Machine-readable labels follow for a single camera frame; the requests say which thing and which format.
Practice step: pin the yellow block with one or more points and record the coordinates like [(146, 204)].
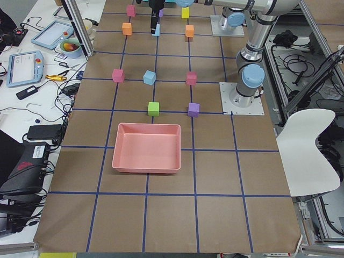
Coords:
[(185, 13)]

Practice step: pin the teach pendant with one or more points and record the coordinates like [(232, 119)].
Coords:
[(25, 68), (53, 35)]

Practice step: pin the pink block far left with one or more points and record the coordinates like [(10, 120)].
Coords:
[(131, 10)]

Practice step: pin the teach pendant lower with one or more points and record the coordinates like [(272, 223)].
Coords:
[(25, 68)]

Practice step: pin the purple block near tray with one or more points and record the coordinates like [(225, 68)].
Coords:
[(193, 109)]

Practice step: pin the cream bowl with lemon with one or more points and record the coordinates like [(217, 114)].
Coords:
[(91, 32)]

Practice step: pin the pink block right middle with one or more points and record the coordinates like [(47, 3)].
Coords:
[(191, 78)]

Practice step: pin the white chair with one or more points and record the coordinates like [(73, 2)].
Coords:
[(307, 171)]

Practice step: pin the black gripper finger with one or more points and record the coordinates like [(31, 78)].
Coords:
[(154, 21)]

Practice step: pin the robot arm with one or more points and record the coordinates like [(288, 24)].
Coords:
[(231, 18), (250, 74)]

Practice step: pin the aluminium frame post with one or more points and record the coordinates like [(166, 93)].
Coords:
[(77, 23)]

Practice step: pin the light blue block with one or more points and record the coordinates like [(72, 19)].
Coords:
[(157, 31), (149, 77)]

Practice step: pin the black power adapter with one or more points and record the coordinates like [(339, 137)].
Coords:
[(43, 132)]

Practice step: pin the black small device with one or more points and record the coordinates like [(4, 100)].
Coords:
[(27, 92)]

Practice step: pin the scissors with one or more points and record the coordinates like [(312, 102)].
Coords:
[(68, 68)]

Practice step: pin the orange block right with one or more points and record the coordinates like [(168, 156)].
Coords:
[(189, 31)]

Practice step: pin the green block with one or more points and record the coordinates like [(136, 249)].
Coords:
[(153, 109)]

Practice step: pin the pink block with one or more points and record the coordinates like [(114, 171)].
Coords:
[(118, 75), (131, 10), (191, 78)]

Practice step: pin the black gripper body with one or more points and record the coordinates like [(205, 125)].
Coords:
[(155, 5)]

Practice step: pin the orange block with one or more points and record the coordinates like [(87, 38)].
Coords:
[(189, 31), (127, 28)]

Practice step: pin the pink tray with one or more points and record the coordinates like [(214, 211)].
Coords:
[(147, 148)]

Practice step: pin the teach pendant upper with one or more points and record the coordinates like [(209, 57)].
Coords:
[(53, 35)]

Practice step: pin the yellow handled tool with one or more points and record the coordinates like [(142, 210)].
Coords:
[(58, 78)]

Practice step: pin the orange block left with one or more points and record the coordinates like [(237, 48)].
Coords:
[(127, 28)]

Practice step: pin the pink block left middle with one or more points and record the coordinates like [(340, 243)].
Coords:
[(118, 75)]

